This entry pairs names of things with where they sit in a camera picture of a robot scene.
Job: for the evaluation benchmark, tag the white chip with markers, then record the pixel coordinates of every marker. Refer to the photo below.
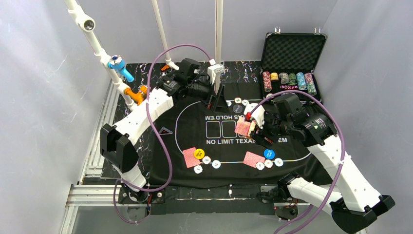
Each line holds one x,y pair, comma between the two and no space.
206,160
268,163
238,100
260,166

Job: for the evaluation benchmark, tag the clear dealer button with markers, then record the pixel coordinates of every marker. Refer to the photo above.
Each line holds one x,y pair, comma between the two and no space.
237,108

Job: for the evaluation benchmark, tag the playing card deck box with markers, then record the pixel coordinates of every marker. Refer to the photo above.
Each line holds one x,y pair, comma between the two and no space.
251,129

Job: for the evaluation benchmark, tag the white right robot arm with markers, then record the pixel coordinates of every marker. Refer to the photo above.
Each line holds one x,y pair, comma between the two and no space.
351,200

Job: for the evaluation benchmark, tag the yellow poker chip stack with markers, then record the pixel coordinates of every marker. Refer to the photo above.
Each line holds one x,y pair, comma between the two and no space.
274,76

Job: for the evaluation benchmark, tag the pink poker chip stack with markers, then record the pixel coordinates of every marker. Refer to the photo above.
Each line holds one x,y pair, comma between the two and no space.
310,85

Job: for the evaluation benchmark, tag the red playing card deck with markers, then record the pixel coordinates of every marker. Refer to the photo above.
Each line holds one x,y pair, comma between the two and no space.
242,127

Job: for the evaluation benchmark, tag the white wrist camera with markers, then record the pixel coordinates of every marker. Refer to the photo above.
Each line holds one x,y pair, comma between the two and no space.
214,70
254,111

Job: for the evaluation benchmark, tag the black poker chip case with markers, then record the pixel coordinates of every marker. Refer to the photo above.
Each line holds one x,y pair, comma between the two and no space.
293,53

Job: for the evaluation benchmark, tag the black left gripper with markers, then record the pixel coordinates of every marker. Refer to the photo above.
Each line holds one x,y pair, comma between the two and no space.
211,93

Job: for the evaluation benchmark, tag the green poker chip stack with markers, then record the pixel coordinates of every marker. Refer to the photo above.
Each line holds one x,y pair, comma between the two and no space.
292,79

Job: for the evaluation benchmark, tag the clear plastic card wedge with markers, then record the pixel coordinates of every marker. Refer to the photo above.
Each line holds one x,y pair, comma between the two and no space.
165,131

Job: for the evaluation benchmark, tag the light blue chip stack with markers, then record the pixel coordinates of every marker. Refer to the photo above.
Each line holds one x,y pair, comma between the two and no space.
301,82

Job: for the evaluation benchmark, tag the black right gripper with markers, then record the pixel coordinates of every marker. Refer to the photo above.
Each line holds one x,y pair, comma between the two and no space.
261,129

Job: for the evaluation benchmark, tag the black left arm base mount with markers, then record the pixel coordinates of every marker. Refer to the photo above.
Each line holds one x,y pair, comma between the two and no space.
137,200

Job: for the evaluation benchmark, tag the orange plastic faucet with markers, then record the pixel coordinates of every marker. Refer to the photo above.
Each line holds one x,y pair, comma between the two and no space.
138,97

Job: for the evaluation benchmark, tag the light blue chip row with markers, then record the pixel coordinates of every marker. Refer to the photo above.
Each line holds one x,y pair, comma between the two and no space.
278,162
216,164

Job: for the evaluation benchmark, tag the black poker table mat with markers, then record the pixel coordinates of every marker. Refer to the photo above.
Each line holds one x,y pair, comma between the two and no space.
193,125

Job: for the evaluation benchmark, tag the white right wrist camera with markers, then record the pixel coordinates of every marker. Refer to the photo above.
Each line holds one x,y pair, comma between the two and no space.
254,111

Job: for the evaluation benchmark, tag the blue small blind button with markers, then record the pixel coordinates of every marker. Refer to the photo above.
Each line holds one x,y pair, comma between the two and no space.
269,154

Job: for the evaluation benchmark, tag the red card player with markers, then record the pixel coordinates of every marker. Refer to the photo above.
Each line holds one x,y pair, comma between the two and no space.
190,159
251,159

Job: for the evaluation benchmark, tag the blue plastic faucet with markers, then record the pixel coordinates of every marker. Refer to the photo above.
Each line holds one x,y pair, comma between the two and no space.
118,64

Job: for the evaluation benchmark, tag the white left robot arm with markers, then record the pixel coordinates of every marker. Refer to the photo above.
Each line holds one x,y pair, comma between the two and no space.
117,142

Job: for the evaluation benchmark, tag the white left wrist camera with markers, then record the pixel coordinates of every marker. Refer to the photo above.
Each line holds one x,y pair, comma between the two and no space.
214,70

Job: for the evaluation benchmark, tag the yellow big blind button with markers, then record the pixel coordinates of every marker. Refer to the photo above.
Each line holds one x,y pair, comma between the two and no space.
199,153

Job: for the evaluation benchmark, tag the grey poker chip stack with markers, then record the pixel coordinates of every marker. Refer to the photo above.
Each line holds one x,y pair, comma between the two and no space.
284,78

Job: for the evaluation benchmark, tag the red poker chip stack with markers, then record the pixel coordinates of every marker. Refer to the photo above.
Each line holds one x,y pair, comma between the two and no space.
267,81

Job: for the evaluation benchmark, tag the aluminium frame rail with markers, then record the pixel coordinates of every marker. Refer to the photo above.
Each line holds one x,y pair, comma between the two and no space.
90,210

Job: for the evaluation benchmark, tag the white PVC pipe frame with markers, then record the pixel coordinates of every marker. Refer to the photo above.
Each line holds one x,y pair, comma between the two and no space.
150,74

